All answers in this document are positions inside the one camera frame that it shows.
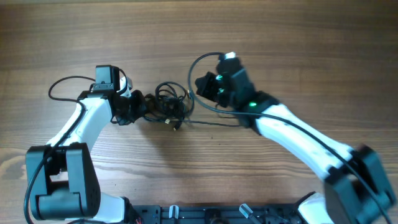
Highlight black usb cable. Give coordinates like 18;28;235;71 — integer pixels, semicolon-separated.
142;81;242;131
146;81;195;125

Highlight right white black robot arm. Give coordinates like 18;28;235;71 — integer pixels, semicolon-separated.
188;53;397;223

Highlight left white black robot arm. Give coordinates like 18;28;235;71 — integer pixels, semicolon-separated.
23;65;144;223

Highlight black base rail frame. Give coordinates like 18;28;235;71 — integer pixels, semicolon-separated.
122;203;307;224

